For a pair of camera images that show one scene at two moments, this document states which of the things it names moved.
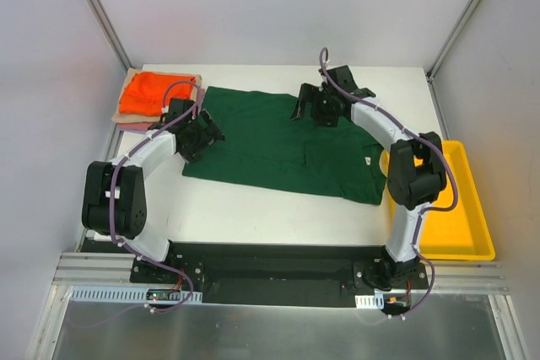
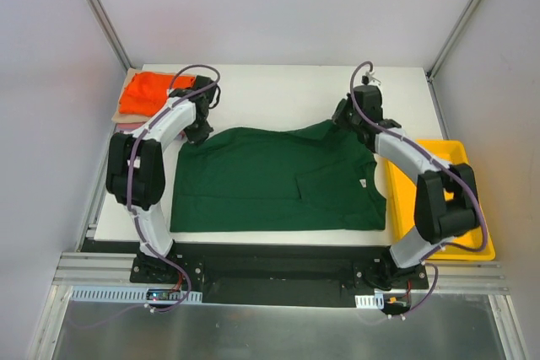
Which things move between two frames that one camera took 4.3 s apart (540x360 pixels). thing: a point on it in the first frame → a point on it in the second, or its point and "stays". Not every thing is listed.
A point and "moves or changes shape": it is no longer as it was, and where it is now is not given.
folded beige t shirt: (123, 117) stays
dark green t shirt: (264, 147) moves or changes shape
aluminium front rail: (490, 276) stays
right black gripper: (310, 101) → (343, 117)
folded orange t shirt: (145, 92) stays
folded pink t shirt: (146, 126) stays
